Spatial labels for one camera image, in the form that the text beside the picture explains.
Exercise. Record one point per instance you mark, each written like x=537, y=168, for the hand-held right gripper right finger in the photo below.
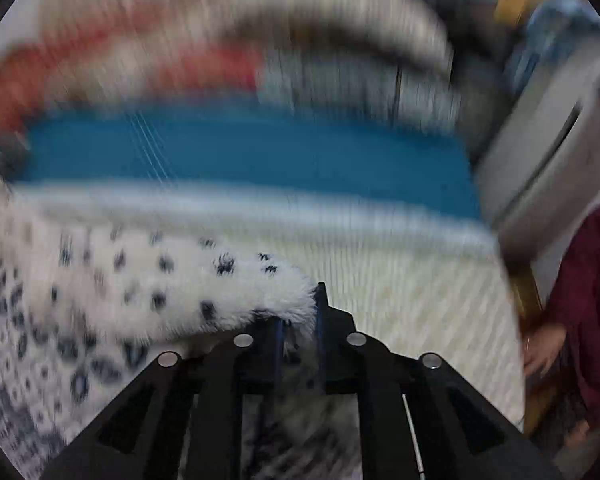
x=322, y=345

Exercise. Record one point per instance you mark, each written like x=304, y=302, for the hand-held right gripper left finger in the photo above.
x=279, y=355

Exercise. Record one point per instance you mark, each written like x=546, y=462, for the white fleece garment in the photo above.
x=130, y=285

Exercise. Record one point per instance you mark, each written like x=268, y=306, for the patterned teal beige bedsheet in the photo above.
x=230, y=160

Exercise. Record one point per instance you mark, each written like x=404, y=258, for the blue paisley pillow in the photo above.
x=350, y=90

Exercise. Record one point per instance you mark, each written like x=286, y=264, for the white appliance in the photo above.
x=540, y=160

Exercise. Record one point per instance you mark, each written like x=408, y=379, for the red patchwork quilt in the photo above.
x=40, y=70

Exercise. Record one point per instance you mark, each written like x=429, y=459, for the light blue cloth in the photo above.
x=555, y=30

